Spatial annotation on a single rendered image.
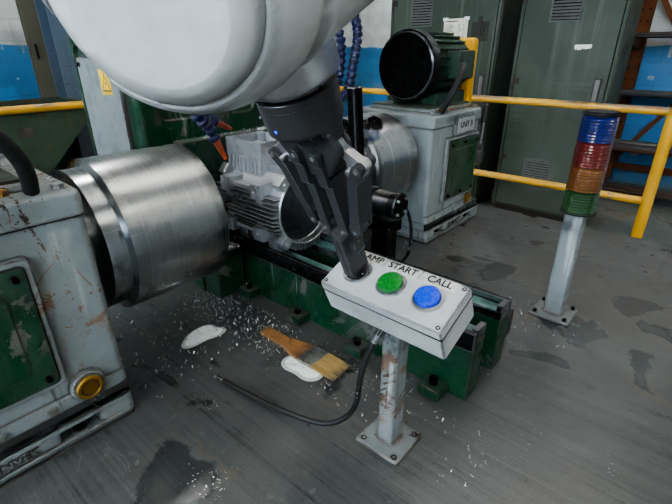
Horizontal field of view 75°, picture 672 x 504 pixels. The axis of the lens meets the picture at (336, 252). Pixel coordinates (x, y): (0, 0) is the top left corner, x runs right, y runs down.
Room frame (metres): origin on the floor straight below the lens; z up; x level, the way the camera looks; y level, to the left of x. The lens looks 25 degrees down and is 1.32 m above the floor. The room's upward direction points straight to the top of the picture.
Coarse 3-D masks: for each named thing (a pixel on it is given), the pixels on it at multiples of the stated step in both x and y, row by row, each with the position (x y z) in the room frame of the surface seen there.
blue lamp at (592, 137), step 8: (584, 120) 0.80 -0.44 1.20; (592, 120) 0.79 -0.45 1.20; (600, 120) 0.78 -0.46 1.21; (608, 120) 0.78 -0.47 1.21; (616, 120) 0.78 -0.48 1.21; (584, 128) 0.80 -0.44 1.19; (592, 128) 0.79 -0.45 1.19; (600, 128) 0.78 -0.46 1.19; (608, 128) 0.78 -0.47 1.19; (616, 128) 0.79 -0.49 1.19; (584, 136) 0.79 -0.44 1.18; (592, 136) 0.78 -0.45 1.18; (600, 136) 0.78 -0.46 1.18; (608, 136) 0.78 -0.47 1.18
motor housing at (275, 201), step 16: (256, 176) 0.90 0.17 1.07; (272, 176) 0.88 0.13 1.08; (224, 192) 0.92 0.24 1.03; (240, 192) 0.89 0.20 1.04; (272, 192) 0.84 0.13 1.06; (288, 192) 1.02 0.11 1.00; (240, 208) 0.89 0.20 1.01; (256, 208) 0.84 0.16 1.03; (272, 208) 0.81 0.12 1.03; (288, 208) 1.00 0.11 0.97; (240, 224) 0.89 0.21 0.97; (256, 224) 0.85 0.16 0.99; (272, 224) 0.82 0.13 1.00; (288, 224) 0.96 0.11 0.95; (304, 224) 0.94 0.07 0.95; (320, 224) 0.92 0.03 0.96; (304, 240) 0.87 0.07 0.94
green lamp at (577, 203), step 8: (568, 192) 0.80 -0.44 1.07; (576, 192) 0.79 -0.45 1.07; (600, 192) 0.79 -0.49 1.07; (568, 200) 0.80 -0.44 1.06; (576, 200) 0.78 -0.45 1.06; (584, 200) 0.78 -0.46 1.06; (592, 200) 0.78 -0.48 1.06; (568, 208) 0.79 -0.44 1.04; (576, 208) 0.78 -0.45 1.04; (584, 208) 0.78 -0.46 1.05; (592, 208) 0.78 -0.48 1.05
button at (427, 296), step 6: (420, 288) 0.43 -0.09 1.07; (426, 288) 0.42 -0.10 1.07; (432, 288) 0.42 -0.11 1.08; (414, 294) 0.42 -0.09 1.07; (420, 294) 0.42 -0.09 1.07; (426, 294) 0.42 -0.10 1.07; (432, 294) 0.41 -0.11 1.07; (438, 294) 0.41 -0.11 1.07; (414, 300) 0.42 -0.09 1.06; (420, 300) 0.41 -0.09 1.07; (426, 300) 0.41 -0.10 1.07; (432, 300) 0.41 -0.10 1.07; (438, 300) 0.41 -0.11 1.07; (420, 306) 0.41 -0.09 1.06; (426, 306) 0.40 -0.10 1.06; (432, 306) 0.40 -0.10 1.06
